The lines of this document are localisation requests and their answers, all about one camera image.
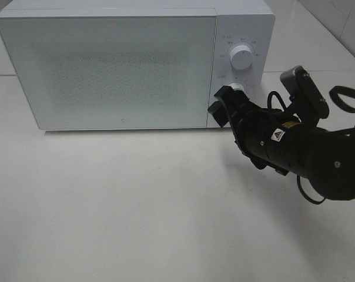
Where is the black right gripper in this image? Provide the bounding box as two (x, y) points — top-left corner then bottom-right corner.
(208, 86), (283, 170)

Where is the white timer knob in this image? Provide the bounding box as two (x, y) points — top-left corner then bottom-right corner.
(229, 83), (245, 92)

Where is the white microwave door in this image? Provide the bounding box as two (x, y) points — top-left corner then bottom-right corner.
(0, 16), (216, 130)

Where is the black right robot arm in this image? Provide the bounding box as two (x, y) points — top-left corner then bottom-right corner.
(208, 86), (355, 201)

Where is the upper white power knob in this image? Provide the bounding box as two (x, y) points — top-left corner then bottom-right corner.
(229, 43), (254, 70)

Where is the white microwave oven body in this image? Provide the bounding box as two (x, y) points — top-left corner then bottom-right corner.
(0, 1), (275, 130)

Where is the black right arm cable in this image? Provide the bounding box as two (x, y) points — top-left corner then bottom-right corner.
(267, 90), (327, 204)

